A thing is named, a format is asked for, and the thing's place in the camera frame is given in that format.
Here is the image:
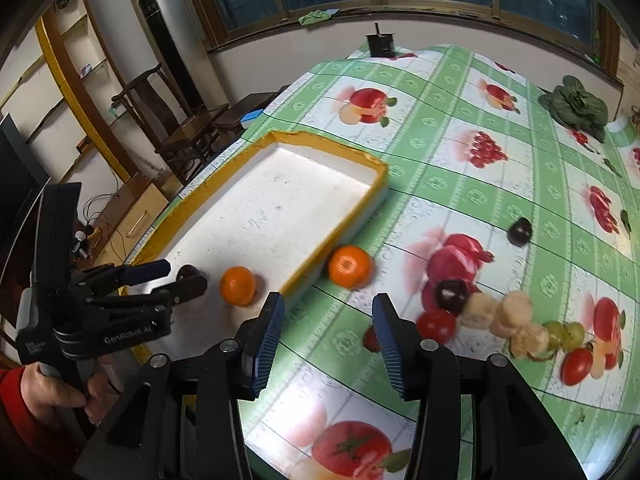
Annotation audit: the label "dark plum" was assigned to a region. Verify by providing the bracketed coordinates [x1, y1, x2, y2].
[434, 280, 471, 316]
[176, 264, 207, 284]
[506, 217, 533, 247]

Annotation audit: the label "red cherry tomato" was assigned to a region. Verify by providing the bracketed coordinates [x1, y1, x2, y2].
[416, 309, 457, 344]
[561, 348, 593, 387]

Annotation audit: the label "green grape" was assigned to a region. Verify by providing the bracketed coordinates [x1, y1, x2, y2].
[562, 322, 586, 352]
[544, 321, 566, 352]

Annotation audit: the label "red sleeve forearm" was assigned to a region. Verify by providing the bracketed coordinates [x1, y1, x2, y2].
[0, 367, 50, 456]

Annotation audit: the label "person's left hand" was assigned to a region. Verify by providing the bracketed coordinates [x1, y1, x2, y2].
[21, 363, 115, 425]

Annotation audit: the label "small red strawberry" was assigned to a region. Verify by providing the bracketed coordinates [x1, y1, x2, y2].
[362, 326, 381, 353]

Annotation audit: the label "orange in tray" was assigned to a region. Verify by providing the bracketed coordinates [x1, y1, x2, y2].
[219, 266, 257, 307]

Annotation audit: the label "wooden cabinet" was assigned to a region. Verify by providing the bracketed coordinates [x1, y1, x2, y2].
[88, 174, 168, 268]

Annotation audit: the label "orange on table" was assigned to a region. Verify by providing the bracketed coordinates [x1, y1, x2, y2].
[328, 245, 374, 290]

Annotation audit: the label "banana slice left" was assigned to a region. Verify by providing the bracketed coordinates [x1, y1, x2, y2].
[460, 292, 499, 330]

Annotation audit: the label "banana slice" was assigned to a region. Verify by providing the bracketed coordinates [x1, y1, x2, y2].
[460, 292, 499, 330]
[510, 323, 549, 360]
[489, 290, 533, 339]

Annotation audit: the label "white tray yellow rim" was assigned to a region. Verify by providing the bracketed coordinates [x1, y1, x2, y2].
[130, 130, 388, 362]

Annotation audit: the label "banana slice top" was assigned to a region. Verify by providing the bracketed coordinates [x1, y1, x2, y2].
[489, 290, 533, 339]

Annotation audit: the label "banana slice bottom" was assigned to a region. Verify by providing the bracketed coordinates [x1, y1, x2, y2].
[510, 323, 549, 360]

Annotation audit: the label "dark wooden chair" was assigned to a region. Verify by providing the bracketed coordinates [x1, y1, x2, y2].
[112, 63, 230, 185]

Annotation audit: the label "green checked fruit tablecloth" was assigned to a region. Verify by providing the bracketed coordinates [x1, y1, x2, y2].
[240, 44, 639, 479]

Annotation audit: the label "dark wooden stool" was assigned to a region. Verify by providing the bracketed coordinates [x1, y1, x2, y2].
[214, 92, 278, 141]

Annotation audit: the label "blue white box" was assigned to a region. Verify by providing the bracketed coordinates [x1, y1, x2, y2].
[240, 110, 262, 130]

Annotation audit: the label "tall silver air conditioner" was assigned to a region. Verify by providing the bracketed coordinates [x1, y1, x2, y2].
[130, 0, 228, 110]

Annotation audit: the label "green leafy vegetable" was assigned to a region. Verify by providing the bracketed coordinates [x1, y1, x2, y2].
[538, 75, 608, 143]

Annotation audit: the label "black box on table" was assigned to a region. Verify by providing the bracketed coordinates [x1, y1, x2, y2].
[367, 23, 396, 58]

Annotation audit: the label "green cloth on sill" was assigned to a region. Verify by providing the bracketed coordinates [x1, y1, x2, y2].
[298, 8, 338, 27]

